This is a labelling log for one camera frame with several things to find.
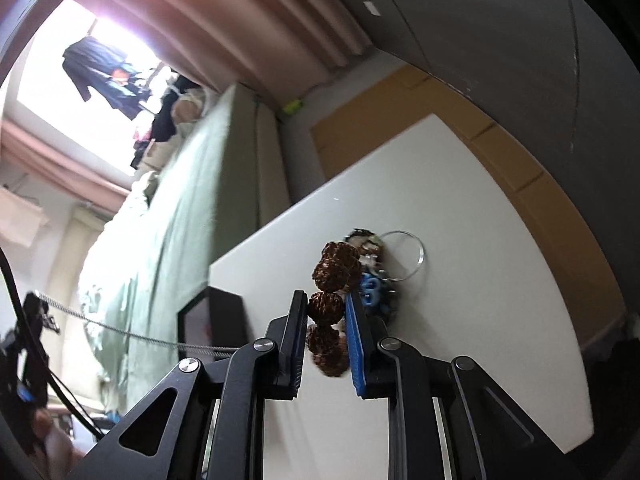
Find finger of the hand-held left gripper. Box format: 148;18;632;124
20;292;62;336

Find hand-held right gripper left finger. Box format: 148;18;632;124
65;290;308;480

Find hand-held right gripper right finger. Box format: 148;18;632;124
345;290;583;480

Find brown bead bracelet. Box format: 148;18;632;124
306;241;362;378

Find blue bead bracelet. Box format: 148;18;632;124
361;275;389;312

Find black jewelry box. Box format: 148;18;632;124
177;285;249;361

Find black and white bracelet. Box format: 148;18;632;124
344;228;387;276

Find silver bangle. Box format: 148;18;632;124
380;230;426;282

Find person's left hand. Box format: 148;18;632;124
27;405;88;480

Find light green quilt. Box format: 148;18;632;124
77;172;161;401

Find cream headboard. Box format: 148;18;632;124
60;202;121;281

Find beige hanging towel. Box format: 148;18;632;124
0;187;51;248

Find narrow pink curtain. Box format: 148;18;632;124
0;120;136;201

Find bed with green sheet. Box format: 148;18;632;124
125;85;261;361

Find brown cardboard sheets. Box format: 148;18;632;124
310;65;628;331

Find pile of clothes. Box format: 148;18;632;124
130;72;207;171

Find hanging dark clothes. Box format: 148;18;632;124
62;35;151;121

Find wide pink curtain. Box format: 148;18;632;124
75;0;371;111

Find dark grey wardrobe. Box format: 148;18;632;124
305;0;640;321

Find cream bed frame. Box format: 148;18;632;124
227;82;296;236

